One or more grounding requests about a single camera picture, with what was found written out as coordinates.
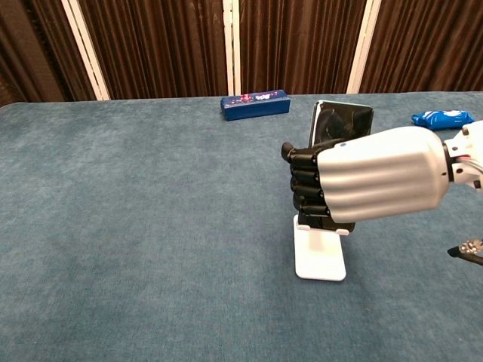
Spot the white vertical frame bar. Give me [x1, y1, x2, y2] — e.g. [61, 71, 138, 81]
[222, 0, 242, 97]
[60, 0, 111, 101]
[346, 0, 383, 95]

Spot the blue snack packet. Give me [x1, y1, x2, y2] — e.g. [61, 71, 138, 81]
[411, 109, 476, 132]

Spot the white phone stand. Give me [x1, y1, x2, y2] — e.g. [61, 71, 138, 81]
[293, 214, 350, 282]

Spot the brown pleated curtain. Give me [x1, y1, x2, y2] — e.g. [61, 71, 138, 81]
[0, 0, 483, 108]

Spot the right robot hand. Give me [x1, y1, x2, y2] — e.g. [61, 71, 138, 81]
[279, 125, 452, 222]

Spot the dark blue rectangular box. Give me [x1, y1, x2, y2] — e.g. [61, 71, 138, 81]
[220, 89, 292, 122]

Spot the black smartphone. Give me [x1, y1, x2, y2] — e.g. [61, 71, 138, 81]
[297, 100, 375, 236]

